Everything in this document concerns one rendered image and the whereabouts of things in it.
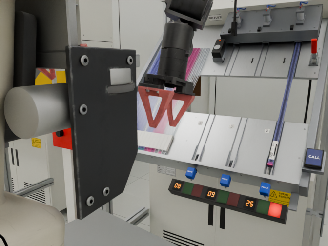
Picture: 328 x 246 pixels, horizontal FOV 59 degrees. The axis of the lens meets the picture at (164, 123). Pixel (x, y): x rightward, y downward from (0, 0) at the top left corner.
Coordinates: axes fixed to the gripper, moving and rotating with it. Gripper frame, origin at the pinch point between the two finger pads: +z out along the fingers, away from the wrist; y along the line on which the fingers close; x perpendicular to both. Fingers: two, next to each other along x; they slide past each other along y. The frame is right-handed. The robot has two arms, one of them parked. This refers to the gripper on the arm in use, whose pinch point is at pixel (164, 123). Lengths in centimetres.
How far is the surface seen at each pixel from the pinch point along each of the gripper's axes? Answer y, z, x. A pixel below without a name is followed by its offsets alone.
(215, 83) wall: 228, -28, 53
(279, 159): 33.1, 6.8, -21.8
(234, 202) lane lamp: 26.3, 20.2, -12.9
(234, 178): 32.4, 15.2, -10.8
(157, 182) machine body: 69, 35, 30
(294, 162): 32.6, 6.7, -25.7
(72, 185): 58, 44, 70
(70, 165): 56, 34, 71
